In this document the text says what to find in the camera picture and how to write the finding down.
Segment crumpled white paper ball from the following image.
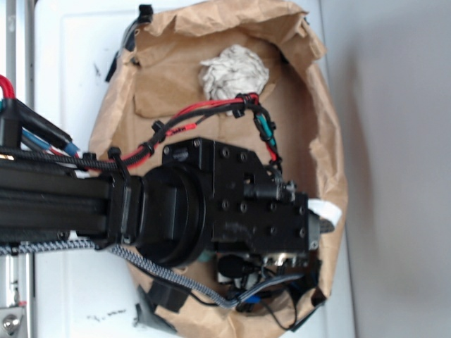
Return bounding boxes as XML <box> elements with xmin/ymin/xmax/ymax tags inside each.
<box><xmin>198</xmin><ymin>44</ymin><xmax>270</xmax><ymax>100</ymax></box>

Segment silver metal rail frame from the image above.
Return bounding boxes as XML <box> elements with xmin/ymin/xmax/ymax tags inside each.
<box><xmin>1</xmin><ymin>0</ymin><xmax>37</xmax><ymax>337</ymax></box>

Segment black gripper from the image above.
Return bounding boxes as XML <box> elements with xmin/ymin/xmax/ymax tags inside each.
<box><xmin>162</xmin><ymin>138</ymin><xmax>342</xmax><ymax>265</ymax></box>

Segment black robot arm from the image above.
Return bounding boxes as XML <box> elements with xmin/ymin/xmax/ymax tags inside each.
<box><xmin>1</xmin><ymin>138</ymin><xmax>342</xmax><ymax>268</ymax></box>

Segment red and black cable bundle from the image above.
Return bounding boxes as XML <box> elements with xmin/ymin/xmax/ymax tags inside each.
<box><xmin>80</xmin><ymin>92</ymin><xmax>285</xmax><ymax>173</ymax></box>

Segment grey braided cable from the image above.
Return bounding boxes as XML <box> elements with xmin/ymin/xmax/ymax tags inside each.
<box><xmin>0</xmin><ymin>239</ymin><xmax>307</xmax><ymax>311</ymax></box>

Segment light blue cloth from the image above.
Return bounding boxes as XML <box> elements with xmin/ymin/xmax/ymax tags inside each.
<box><xmin>197</xmin><ymin>250</ymin><xmax>215</xmax><ymax>263</ymax></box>

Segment brown paper bag tray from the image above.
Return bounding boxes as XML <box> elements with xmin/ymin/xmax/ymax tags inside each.
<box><xmin>89</xmin><ymin>1</ymin><xmax>348</xmax><ymax>337</ymax></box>

